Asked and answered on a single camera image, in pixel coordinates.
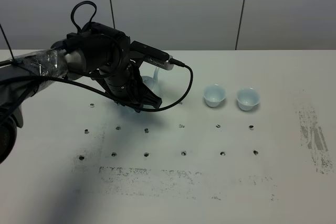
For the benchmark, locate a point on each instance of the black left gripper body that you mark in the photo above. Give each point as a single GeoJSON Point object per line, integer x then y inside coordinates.
{"type": "Point", "coordinates": [124, 82]}

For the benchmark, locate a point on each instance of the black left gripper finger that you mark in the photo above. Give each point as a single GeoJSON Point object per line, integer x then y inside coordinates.
{"type": "Point", "coordinates": [143, 96]}

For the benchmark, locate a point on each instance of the blue porcelain teapot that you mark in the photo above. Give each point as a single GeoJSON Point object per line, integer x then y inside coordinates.
{"type": "Point", "coordinates": [152, 83]}

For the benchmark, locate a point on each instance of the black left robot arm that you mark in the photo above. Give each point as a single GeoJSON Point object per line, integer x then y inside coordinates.
{"type": "Point", "coordinates": [101, 53]}

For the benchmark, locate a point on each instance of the left blue porcelain teacup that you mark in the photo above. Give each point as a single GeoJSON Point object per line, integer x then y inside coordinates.
{"type": "Point", "coordinates": [214, 95]}

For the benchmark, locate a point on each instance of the blue porcelain teacup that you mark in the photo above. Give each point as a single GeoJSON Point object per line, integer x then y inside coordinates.
{"type": "Point", "coordinates": [247, 98]}
{"type": "Point", "coordinates": [214, 95]}

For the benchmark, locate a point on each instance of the right blue porcelain teacup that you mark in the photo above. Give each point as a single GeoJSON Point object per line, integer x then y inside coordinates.
{"type": "Point", "coordinates": [247, 98]}

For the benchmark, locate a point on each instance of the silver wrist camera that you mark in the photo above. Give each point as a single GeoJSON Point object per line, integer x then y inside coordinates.
{"type": "Point", "coordinates": [140, 52]}

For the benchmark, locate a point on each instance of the black cable tie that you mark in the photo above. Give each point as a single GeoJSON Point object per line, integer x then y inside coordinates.
{"type": "Point", "coordinates": [8, 45]}

